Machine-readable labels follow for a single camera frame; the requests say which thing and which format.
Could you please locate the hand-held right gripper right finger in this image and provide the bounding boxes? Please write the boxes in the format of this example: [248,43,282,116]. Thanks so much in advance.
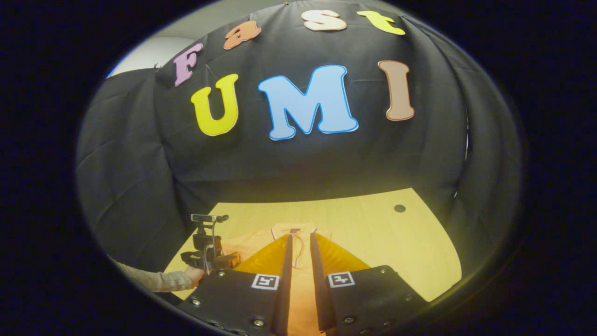
[310,232,430,336]

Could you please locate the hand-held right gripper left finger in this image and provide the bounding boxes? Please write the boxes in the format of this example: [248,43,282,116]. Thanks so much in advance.
[179,234,293,336]

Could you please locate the orange T-shirt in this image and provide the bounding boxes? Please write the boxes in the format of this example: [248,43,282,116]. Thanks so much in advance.
[218,223,334,336]

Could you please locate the black backdrop cloth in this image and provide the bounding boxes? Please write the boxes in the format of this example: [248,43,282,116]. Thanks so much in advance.
[76,0,522,290]

